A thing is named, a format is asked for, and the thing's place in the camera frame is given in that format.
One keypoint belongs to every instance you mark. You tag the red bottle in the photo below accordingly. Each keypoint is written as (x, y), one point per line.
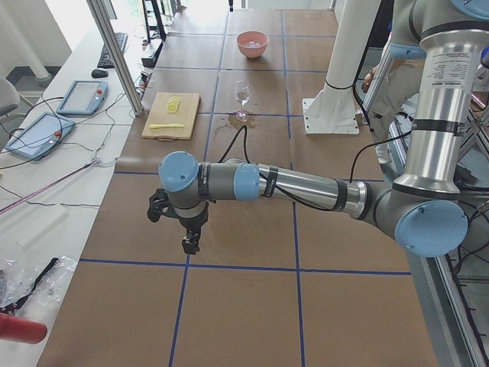
(20, 330)

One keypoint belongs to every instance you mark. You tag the black computer mouse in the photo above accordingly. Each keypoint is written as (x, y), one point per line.
(99, 73)

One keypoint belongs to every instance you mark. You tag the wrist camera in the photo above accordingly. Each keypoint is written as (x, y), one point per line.
(159, 204)

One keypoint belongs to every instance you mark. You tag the yellow plastic knife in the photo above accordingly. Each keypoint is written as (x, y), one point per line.
(171, 125)

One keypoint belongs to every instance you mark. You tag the wooden cutting board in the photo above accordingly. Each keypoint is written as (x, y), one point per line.
(186, 115)

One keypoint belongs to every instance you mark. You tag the teach pendant tablet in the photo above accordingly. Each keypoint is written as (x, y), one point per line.
(41, 136)
(83, 98)

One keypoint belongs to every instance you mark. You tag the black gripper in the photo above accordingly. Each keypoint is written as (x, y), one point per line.
(192, 222)

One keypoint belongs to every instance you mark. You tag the pink bowl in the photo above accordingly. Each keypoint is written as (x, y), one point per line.
(252, 53)

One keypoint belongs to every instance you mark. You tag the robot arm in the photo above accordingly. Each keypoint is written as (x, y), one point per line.
(419, 210)

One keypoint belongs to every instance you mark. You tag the aluminium frame post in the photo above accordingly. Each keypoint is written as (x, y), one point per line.
(100, 16)

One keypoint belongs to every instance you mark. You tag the clear ice cubes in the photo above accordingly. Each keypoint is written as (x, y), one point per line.
(252, 44)

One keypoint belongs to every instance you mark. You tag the white pedestal column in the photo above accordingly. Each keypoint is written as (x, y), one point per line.
(332, 111)

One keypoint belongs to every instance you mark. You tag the clear plastic bag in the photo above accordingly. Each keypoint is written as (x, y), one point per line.
(45, 284)

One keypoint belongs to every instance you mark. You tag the clear wine glass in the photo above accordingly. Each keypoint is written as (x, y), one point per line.
(242, 95)

